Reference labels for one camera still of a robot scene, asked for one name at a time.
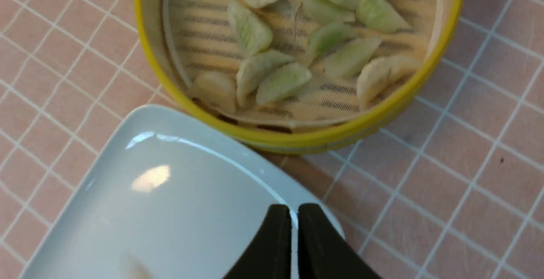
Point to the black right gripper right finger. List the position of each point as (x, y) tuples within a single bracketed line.
[(322, 251)]

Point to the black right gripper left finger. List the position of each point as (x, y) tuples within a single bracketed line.
[(268, 255)]

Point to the white square plate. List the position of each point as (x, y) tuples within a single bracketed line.
[(168, 195)]

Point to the green dumpling steamer front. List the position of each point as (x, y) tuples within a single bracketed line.
[(282, 83)]

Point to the bamboo steamer basket yellow rim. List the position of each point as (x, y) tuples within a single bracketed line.
[(149, 20)]

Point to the pale dumpling in steamer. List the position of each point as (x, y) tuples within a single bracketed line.
[(254, 69)]

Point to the pale dumpling steamer right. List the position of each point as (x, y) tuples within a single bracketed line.
[(381, 72)]

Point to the green dumpling in steamer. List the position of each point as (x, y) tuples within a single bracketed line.
[(252, 34)]

